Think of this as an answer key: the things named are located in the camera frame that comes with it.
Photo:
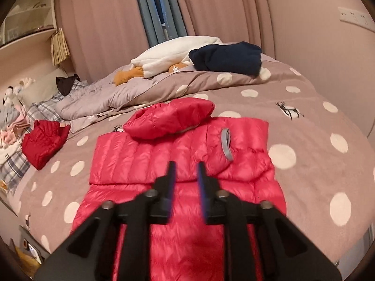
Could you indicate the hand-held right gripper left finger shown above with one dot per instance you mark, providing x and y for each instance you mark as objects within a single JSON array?
[{"x": 171, "y": 187}]

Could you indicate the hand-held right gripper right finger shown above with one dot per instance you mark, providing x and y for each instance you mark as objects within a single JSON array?
[{"x": 202, "y": 187}]

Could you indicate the pink-red hooded down jacket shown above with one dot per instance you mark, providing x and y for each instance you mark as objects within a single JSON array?
[{"x": 131, "y": 158}]

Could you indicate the brown polka dot bedspread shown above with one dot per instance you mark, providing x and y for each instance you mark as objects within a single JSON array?
[{"x": 307, "y": 140}]

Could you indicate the grey duvet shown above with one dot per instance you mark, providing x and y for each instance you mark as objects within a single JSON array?
[{"x": 93, "y": 99}]

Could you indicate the navy folded garment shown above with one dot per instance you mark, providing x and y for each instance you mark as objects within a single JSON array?
[{"x": 228, "y": 57}]

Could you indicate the white goose plush toy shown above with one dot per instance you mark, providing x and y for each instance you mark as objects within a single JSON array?
[{"x": 170, "y": 52}]

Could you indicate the dark red folded down jacket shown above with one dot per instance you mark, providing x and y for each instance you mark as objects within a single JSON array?
[{"x": 44, "y": 143}]

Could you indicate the black cloth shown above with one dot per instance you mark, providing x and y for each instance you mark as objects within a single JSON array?
[{"x": 66, "y": 85}]

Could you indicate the plaid pillow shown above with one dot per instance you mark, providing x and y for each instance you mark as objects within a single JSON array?
[{"x": 14, "y": 164}]

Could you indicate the beige pillow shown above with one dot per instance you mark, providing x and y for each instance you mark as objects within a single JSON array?
[{"x": 44, "y": 87}]

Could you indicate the yellow bag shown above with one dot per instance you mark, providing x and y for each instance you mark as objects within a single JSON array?
[{"x": 26, "y": 259}]

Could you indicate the pink folded garment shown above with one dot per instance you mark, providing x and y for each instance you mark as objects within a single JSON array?
[{"x": 14, "y": 131}]

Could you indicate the pink curtain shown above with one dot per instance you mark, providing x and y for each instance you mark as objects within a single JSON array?
[
  {"x": 102, "y": 26},
  {"x": 225, "y": 5}
]

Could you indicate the blue curtain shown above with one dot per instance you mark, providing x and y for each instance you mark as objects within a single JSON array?
[{"x": 146, "y": 11}]

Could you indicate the grey-blue garment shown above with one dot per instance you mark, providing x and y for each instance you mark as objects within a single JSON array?
[{"x": 8, "y": 115}]

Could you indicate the beige plush toy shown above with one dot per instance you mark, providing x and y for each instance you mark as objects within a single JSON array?
[{"x": 26, "y": 82}]

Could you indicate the white and black plush toy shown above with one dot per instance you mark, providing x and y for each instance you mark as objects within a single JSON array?
[{"x": 10, "y": 95}]

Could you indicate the window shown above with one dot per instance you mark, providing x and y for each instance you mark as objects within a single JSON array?
[{"x": 159, "y": 0}]

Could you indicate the white wall shelf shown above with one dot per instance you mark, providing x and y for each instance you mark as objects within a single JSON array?
[{"x": 26, "y": 11}]

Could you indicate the white wall socket strip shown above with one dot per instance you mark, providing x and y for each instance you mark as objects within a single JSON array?
[{"x": 356, "y": 17}]

